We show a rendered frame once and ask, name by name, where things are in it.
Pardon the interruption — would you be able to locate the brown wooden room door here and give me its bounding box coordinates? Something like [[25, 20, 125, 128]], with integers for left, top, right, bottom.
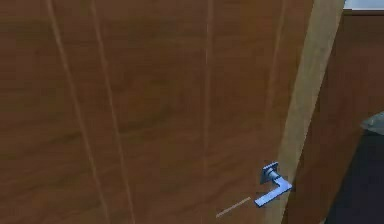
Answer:
[[0, 0, 346, 224]]

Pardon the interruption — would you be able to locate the dark cabinet with grey top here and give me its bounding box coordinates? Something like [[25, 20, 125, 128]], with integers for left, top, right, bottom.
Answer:
[[324, 111, 384, 224]]

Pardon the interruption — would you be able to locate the silver lever door handle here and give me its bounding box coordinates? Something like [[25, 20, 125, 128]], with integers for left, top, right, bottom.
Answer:
[[254, 161, 293, 208]]

